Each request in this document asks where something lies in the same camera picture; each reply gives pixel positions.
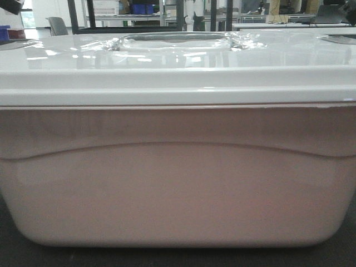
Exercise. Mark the white lidded storage bin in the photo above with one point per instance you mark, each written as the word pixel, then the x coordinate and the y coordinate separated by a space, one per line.
pixel 179 139

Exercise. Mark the blue crate on far shelf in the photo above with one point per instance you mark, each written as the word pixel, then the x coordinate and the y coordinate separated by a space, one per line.
pixel 142 9

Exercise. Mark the white lab table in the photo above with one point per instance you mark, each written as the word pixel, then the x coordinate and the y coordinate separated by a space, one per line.
pixel 240 26

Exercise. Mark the white perforated basket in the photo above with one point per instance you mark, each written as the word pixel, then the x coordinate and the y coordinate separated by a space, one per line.
pixel 106 7

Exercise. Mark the grey office chair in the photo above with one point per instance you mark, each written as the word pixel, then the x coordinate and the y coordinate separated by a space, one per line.
pixel 57 26

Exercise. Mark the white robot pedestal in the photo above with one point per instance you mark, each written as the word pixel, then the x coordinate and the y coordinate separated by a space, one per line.
pixel 193 14

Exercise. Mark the dark metal shelf frame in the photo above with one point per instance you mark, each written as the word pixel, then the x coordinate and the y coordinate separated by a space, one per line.
pixel 167 17

